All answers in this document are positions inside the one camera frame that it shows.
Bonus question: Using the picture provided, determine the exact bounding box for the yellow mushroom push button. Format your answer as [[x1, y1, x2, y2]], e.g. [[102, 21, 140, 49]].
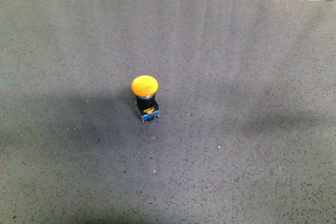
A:
[[131, 75, 160, 124]]

